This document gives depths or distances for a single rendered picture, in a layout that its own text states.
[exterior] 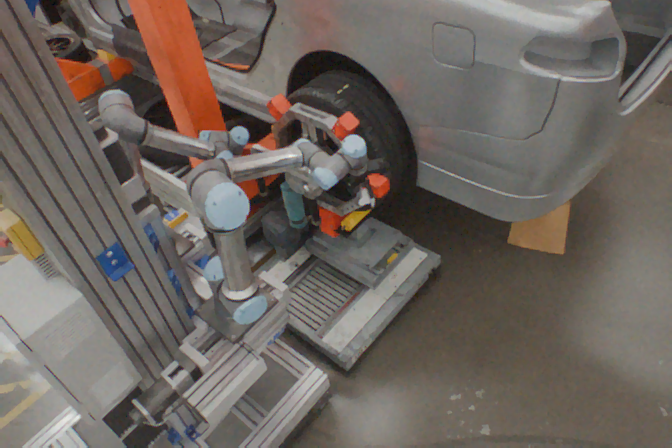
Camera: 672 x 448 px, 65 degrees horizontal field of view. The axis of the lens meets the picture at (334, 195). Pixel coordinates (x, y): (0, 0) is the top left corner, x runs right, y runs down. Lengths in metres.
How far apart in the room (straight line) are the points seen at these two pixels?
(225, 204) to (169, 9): 1.05
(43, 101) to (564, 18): 1.45
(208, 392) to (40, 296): 0.62
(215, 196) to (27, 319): 0.63
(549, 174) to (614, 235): 1.37
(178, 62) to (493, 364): 1.97
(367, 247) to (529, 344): 0.93
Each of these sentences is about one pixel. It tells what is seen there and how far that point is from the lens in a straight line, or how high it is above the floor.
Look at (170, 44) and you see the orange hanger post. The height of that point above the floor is 1.47.
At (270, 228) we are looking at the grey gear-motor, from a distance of 2.86.
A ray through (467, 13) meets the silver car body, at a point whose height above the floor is 1.59.
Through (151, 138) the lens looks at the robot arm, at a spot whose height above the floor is 1.34.
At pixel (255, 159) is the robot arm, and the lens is 1.65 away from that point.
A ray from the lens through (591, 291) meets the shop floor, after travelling 3.09.
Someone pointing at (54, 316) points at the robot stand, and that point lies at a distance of 1.68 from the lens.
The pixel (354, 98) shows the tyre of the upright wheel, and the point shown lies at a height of 1.15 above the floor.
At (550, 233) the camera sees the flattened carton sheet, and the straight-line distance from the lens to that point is 3.31.
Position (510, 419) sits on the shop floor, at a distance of 2.62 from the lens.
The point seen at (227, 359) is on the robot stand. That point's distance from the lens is 1.99.
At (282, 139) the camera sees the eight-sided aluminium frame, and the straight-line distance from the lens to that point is 2.58.
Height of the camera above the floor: 2.34
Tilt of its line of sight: 41 degrees down
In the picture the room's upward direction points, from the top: 9 degrees counter-clockwise
